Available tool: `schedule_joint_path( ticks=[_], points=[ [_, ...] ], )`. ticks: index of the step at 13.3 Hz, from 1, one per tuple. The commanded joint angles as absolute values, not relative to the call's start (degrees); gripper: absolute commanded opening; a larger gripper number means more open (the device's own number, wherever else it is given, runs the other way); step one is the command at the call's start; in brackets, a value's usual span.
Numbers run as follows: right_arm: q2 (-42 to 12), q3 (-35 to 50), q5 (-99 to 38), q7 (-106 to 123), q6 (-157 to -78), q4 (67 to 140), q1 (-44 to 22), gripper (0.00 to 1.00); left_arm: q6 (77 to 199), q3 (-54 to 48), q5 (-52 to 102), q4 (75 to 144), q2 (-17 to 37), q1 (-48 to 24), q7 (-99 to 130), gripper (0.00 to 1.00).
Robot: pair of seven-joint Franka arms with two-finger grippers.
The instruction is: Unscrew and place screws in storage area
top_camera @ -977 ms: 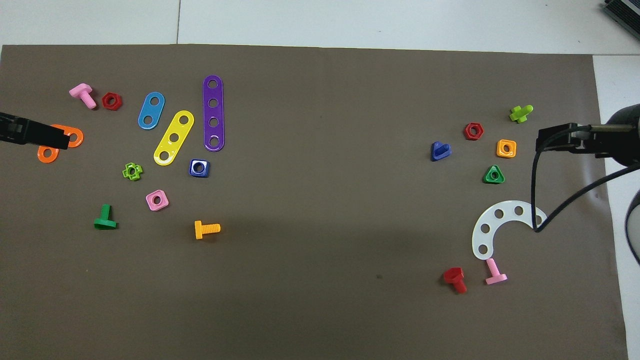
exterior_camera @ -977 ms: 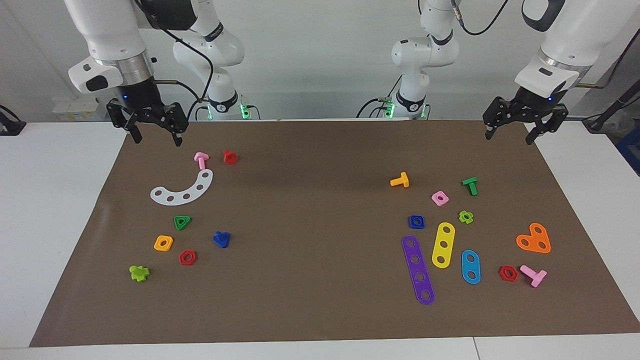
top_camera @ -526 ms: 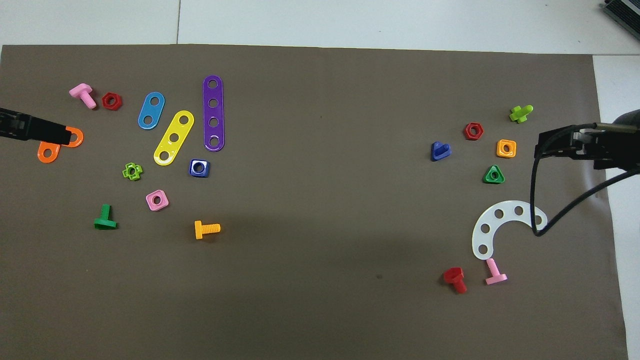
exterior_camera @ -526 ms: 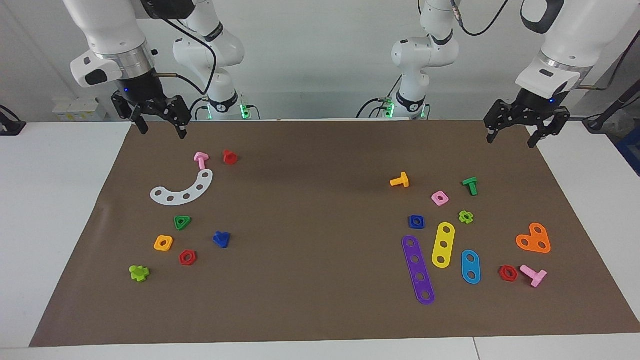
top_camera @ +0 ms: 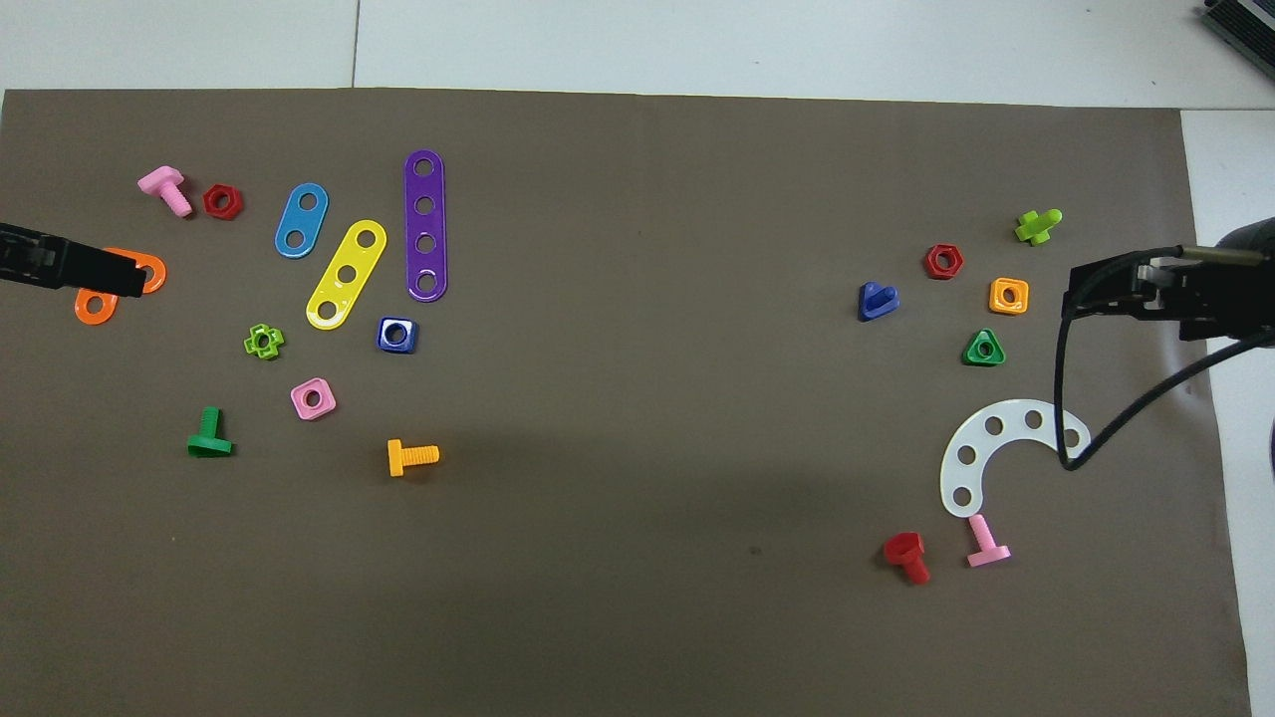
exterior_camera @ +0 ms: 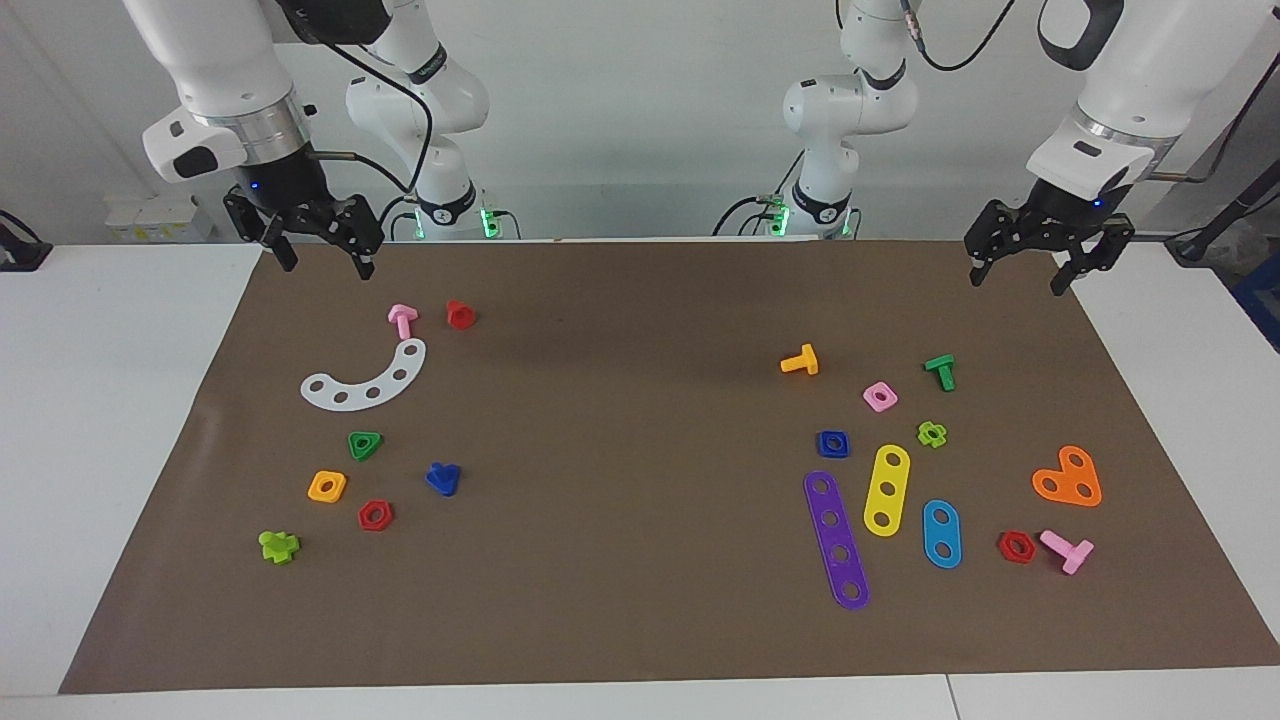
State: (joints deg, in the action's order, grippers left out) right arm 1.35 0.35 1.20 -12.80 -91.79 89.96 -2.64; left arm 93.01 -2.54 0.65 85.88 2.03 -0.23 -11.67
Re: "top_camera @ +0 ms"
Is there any blue two-hole strip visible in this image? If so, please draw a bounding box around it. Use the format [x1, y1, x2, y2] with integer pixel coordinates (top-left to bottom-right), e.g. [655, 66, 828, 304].
[274, 182, 330, 260]

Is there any yellow three-hole strip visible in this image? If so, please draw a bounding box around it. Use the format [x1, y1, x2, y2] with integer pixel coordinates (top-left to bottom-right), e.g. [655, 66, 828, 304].
[305, 219, 387, 331]

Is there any pink plastic toy screw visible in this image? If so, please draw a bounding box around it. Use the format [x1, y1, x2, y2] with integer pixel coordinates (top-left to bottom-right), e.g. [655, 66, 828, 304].
[137, 165, 194, 218]
[966, 514, 1012, 569]

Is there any orange plastic toy screw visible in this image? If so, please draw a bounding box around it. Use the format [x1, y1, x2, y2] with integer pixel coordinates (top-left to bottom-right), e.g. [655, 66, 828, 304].
[386, 438, 441, 478]

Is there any grey ribbed device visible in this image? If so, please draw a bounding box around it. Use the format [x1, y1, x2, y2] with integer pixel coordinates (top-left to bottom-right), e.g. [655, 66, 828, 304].
[1200, 0, 1275, 56]

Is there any lime cross-head toy screw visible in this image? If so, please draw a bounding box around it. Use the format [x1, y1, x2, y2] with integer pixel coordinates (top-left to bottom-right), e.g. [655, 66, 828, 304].
[1014, 208, 1064, 246]

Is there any white curved perforated plate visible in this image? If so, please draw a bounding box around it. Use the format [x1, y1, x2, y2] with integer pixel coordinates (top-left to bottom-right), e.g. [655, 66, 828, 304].
[939, 399, 1093, 520]

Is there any orange heart-shaped plate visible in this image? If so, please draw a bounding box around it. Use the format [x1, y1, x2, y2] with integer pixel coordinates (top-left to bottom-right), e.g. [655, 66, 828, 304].
[74, 247, 168, 327]

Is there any purple four-hole strip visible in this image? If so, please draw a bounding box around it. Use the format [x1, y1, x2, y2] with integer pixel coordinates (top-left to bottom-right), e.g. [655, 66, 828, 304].
[403, 149, 449, 303]

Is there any red plastic toy screw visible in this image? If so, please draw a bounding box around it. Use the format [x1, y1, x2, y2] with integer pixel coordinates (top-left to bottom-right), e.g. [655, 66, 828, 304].
[883, 532, 932, 586]

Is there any brown table mat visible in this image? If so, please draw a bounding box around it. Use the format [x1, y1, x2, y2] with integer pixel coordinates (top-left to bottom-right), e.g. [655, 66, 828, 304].
[0, 88, 1254, 717]

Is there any green plastic toy screw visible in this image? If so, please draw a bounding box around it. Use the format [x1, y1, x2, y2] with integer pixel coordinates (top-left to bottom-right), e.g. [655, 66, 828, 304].
[186, 406, 236, 459]

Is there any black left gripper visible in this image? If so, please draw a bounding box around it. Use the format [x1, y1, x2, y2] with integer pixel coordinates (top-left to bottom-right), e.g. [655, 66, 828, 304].
[0, 223, 146, 299]

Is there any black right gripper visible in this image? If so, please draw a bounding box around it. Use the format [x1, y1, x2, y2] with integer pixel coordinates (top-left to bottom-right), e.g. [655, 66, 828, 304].
[1062, 254, 1275, 345]

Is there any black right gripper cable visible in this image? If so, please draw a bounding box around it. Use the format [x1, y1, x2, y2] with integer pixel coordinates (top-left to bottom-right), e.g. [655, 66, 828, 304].
[1056, 244, 1275, 472]

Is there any pink square toy nut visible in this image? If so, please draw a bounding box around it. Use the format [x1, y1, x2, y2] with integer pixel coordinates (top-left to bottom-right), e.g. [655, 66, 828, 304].
[290, 377, 338, 422]

